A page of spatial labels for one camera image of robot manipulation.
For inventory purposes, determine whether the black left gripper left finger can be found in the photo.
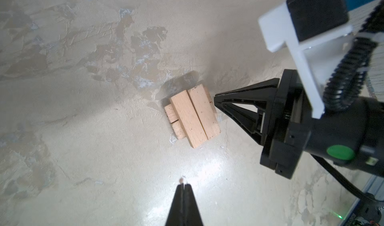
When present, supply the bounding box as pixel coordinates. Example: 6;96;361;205
165;184;184;226

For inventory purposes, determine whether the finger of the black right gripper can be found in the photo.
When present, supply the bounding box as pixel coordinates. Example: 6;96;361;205
218;102;270;146
214;78;280;106

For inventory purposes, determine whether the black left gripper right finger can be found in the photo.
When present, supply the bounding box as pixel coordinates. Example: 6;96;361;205
183;184;204;226

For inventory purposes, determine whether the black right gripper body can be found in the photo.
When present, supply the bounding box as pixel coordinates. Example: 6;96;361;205
260;69;312;179

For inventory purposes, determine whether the plain wood block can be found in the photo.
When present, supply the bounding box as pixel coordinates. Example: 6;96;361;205
164;86;218;124
188;84;221;140
170;90;208;149

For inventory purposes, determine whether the engraved wood block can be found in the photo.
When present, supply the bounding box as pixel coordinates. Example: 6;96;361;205
170;102;220;141

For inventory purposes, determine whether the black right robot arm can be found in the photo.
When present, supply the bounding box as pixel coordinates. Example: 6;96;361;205
214;69;384;179

